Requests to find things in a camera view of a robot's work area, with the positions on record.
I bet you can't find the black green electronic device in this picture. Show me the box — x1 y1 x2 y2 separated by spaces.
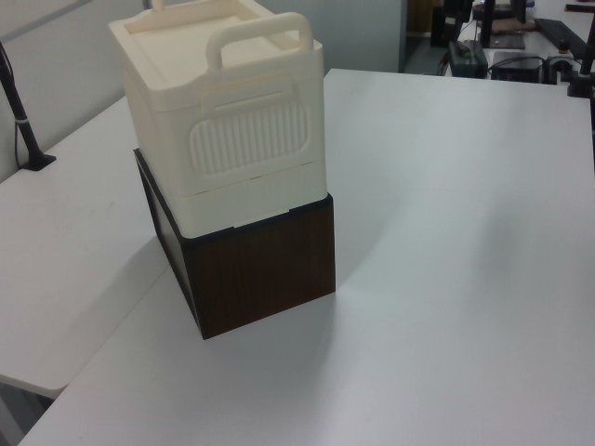
446 39 490 78

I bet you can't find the black upright case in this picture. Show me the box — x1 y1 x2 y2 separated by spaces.
430 4 451 48

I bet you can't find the black box device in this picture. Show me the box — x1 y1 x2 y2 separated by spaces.
491 50 546 83

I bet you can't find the black monitor stand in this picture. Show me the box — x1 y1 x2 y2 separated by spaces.
472 0 527 50

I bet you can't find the cream plastic tray with handles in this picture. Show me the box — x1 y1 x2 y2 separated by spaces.
108 0 328 240

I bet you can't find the black camera stand pole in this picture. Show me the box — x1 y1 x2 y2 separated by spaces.
0 40 58 173

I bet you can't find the black clamp mount stand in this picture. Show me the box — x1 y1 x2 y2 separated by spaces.
564 27 595 99

